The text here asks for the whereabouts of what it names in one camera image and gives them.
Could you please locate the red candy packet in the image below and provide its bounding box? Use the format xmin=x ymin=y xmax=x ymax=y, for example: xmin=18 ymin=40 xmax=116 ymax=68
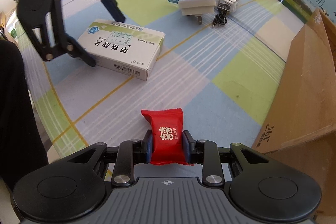
xmin=141 ymin=108 xmax=187 ymax=165

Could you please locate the white green tablet box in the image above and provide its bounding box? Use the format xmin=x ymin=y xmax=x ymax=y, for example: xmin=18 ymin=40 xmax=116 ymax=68
xmin=78 ymin=19 xmax=165 ymax=81

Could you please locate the white power adapter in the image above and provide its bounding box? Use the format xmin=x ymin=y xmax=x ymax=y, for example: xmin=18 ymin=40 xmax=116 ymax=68
xmin=178 ymin=0 xmax=217 ymax=24

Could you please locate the open cardboard box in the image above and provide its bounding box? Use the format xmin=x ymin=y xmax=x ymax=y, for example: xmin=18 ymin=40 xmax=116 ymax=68
xmin=252 ymin=9 xmax=336 ymax=223

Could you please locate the black cable with plug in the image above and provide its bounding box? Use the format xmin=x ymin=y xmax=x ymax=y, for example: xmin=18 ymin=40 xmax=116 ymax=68
xmin=212 ymin=3 xmax=232 ymax=29

